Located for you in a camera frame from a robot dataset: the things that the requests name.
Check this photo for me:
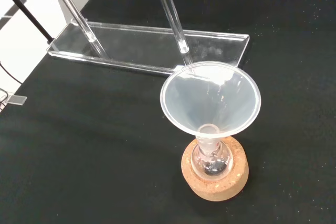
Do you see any translucent plastic weighing funnel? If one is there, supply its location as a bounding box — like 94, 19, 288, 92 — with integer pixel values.
160, 61, 262, 145

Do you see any clear acrylic funnel stand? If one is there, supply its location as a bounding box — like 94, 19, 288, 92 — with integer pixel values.
0, 0, 249, 76

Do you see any small round-bottom glass flask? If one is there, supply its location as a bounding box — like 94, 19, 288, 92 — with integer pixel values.
191, 124, 234, 182

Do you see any black bench cloth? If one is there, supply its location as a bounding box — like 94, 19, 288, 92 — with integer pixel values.
0, 0, 336, 224

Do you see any small clear label holder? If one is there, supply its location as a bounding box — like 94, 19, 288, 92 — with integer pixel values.
6, 94, 28, 105

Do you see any black tripod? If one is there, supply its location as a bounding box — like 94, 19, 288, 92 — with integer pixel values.
0, 0, 56, 44

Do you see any cork ring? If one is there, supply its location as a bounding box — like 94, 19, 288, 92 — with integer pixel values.
181, 135, 250, 202

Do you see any thin black floor cable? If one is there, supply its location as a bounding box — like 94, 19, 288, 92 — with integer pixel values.
0, 61, 22, 84

